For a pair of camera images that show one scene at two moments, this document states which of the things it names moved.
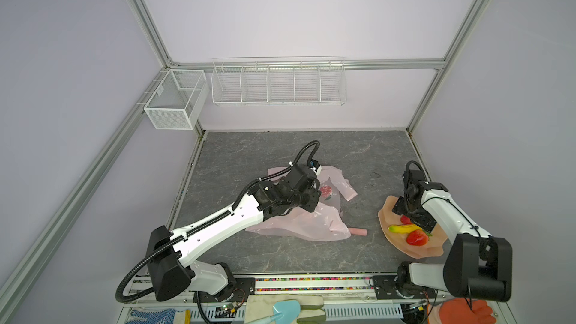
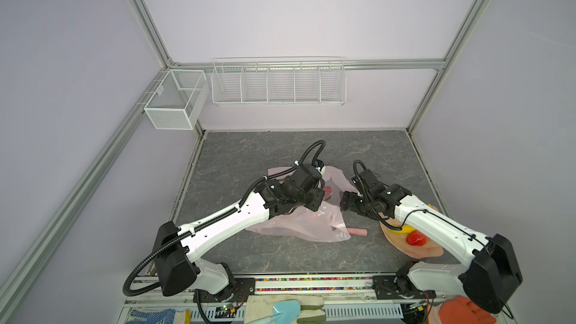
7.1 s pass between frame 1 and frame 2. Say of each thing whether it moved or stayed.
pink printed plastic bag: stayed
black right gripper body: moved
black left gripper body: stayed
